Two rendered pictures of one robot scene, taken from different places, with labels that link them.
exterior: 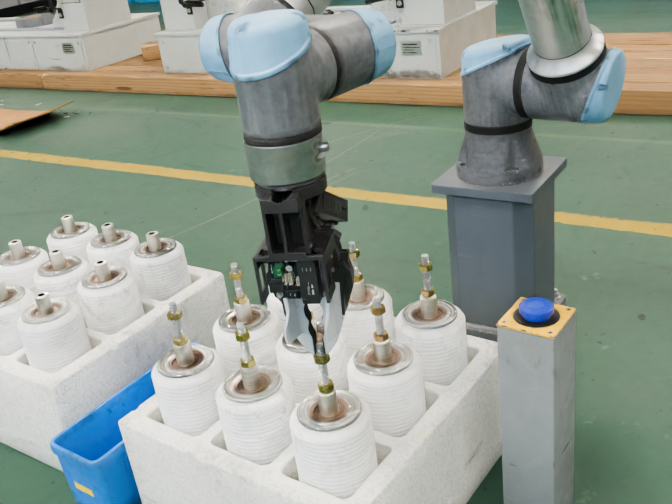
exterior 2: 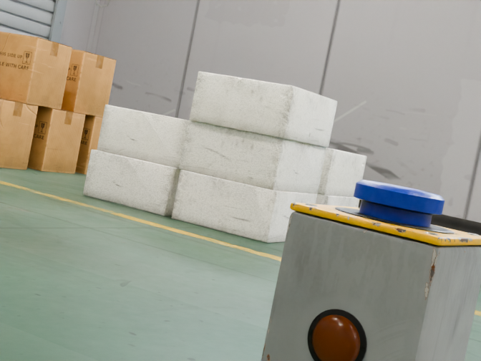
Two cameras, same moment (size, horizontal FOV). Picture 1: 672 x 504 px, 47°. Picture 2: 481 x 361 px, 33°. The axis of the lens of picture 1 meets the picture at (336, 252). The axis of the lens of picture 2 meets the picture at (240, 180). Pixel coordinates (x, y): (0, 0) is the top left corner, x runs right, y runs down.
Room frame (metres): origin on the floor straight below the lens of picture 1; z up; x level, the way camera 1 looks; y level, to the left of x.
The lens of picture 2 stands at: (1.14, -0.33, 0.34)
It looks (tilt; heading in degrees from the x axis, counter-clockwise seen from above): 3 degrees down; 174
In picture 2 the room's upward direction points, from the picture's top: 11 degrees clockwise
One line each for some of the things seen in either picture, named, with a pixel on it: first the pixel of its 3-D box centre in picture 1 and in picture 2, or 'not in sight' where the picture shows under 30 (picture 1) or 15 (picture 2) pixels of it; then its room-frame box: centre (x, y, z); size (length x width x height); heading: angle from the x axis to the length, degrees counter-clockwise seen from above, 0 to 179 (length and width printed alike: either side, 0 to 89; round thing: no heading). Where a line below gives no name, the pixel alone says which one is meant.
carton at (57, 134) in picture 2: not in sight; (41, 137); (-2.96, -0.89, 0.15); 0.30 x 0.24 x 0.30; 55
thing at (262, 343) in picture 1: (255, 371); not in sight; (0.98, 0.14, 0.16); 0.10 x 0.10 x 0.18
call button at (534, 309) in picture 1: (536, 311); (396, 208); (0.78, -0.22, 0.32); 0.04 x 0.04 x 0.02
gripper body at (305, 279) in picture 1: (296, 236); not in sight; (0.71, 0.04, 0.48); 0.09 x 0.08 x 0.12; 167
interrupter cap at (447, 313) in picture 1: (429, 314); not in sight; (0.92, -0.12, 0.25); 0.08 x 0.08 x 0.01
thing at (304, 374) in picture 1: (318, 392); not in sight; (0.90, 0.05, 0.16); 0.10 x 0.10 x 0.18
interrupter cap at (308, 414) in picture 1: (329, 410); not in sight; (0.74, 0.03, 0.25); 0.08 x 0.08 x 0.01
